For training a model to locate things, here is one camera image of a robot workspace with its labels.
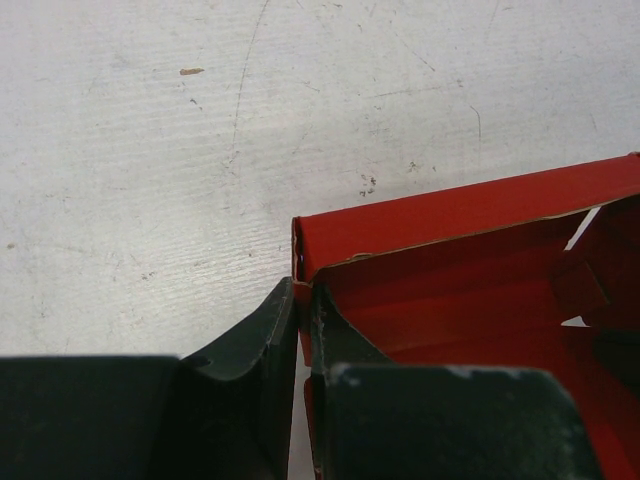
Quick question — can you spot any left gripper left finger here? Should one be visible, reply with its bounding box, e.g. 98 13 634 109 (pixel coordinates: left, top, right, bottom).
1 277 297 479

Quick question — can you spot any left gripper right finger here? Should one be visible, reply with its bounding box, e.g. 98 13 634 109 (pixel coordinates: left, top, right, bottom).
308 285 604 479

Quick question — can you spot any red paper box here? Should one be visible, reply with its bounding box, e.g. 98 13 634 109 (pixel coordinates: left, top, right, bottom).
292 153 639 479

